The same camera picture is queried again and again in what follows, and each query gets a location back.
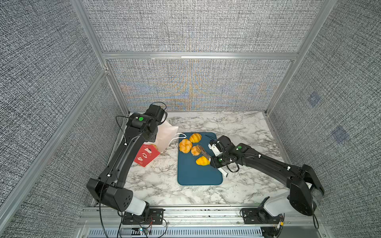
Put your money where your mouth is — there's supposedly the red white paper gift bag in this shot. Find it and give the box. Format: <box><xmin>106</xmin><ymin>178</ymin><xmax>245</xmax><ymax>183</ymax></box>
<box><xmin>134</xmin><ymin>122</ymin><xmax>187</xmax><ymax>167</ymax></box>

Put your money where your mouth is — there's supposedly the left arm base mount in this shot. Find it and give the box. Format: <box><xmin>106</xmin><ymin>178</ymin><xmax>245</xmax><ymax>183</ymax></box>
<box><xmin>122</xmin><ymin>209</ymin><xmax>165</xmax><ymax>225</ymax></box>

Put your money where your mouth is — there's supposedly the striped yellow bun left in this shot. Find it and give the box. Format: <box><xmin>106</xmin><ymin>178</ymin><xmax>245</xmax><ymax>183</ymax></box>
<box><xmin>189</xmin><ymin>133</ymin><xmax>202</xmax><ymax>143</ymax></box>

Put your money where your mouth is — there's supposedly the small round crusty bun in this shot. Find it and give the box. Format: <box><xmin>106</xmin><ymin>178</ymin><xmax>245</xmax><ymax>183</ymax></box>
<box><xmin>191</xmin><ymin>145</ymin><xmax>201</xmax><ymax>156</ymax></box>

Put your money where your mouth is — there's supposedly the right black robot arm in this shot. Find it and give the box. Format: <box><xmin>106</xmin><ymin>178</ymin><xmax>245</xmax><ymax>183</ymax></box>
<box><xmin>208</xmin><ymin>136</ymin><xmax>324</xmax><ymax>217</ymax></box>

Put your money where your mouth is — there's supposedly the teal rectangular tray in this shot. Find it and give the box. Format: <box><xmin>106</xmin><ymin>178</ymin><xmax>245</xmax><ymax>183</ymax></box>
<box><xmin>177</xmin><ymin>132</ymin><xmax>223</xmax><ymax>186</ymax></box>

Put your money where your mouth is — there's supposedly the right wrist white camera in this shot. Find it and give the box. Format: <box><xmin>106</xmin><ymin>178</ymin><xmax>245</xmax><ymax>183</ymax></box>
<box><xmin>208</xmin><ymin>139</ymin><xmax>223</xmax><ymax>157</ymax></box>

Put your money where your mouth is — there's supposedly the knot shaped bread roll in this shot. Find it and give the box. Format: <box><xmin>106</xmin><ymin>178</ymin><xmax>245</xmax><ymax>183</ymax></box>
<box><xmin>179</xmin><ymin>139</ymin><xmax>192</xmax><ymax>154</ymax></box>

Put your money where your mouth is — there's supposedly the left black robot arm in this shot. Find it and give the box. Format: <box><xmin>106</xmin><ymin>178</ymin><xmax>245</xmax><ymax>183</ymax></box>
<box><xmin>86</xmin><ymin>102</ymin><xmax>168</xmax><ymax>215</ymax></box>

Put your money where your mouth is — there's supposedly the yellow striped croissant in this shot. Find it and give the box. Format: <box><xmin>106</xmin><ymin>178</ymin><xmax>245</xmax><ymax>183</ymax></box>
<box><xmin>196</xmin><ymin>156</ymin><xmax>210</xmax><ymax>166</ymax></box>

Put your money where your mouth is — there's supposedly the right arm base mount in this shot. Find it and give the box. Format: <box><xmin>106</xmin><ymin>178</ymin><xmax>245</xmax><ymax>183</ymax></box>
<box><xmin>240</xmin><ymin>196</ymin><xmax>283</xmax><ymax>225</ymax></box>

